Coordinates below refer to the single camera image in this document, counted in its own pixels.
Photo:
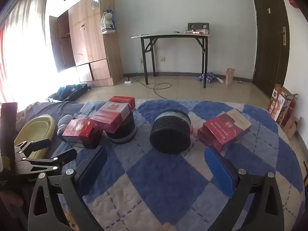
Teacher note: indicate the pale yellow plastic basin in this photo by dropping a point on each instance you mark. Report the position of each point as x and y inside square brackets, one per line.
[36, 127]

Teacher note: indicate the white plastic bag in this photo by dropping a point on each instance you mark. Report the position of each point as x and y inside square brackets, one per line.
[107, 22]

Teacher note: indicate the black-legged folding table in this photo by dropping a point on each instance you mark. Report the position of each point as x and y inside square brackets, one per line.
[168, 36]

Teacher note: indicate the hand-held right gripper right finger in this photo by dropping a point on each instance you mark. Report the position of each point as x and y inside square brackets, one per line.
[221, 173]

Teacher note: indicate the black suitcase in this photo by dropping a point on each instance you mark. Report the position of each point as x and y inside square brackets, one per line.
[69, 91]

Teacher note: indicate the red flat packet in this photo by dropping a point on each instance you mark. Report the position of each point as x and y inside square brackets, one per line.
[189, 31]

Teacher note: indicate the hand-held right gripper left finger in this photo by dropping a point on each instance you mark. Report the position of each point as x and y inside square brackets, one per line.
[93, 166]

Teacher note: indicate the white power strip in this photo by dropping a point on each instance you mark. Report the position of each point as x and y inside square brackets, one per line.
[128, 81]

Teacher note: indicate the blue white checkered blanket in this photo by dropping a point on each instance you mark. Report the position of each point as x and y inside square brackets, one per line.
[156, 185]

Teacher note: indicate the blue patterned cloth pile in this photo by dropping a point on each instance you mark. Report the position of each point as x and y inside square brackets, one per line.
[207, 77]

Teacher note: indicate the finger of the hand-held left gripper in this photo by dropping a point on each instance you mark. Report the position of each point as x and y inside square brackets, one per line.
[65, 157]
[38, 144]

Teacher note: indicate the black foam cylinder grey band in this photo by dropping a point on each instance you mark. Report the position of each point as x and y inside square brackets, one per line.
[169, 134]
[122, 132]

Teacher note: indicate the white grey handheld device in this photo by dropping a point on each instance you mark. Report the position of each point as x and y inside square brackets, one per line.
[62, 131]

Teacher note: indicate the white tube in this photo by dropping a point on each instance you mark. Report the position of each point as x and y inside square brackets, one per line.
[220, 80]

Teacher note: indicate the dark brown door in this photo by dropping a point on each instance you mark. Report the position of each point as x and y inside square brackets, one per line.
[269, 41]

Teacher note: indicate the colourful printed cardboard box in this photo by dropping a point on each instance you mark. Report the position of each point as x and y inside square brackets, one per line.
[279, 105]

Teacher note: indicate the pink paper bag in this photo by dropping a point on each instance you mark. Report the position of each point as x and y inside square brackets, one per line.
[229, 77]

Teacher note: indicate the wooden wardrobe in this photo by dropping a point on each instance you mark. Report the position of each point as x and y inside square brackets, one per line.
[91, 41]

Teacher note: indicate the plain brown cardboard box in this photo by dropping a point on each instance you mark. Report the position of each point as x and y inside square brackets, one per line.
[292, 127]

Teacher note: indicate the small red gold-print box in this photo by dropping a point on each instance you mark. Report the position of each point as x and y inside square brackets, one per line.
[79, 128]

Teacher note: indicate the red wall decoration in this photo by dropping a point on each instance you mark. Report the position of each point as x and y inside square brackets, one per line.
[292, 1]

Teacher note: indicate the navy bed sheet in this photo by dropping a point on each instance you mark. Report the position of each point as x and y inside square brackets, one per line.
[48, 110]

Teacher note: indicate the small red white packet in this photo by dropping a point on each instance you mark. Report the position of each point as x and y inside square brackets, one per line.
[191, 128]

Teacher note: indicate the red box white sides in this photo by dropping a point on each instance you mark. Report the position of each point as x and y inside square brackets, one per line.
[109, 115]

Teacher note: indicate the light curtain red edge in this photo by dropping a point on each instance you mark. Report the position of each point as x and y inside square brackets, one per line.
[21, 41]

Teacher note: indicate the large red carton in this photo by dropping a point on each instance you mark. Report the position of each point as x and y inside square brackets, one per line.
[226, 130]
[207, 140]

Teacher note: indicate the dark chair back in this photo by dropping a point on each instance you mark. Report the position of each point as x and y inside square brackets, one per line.
[198, 26]

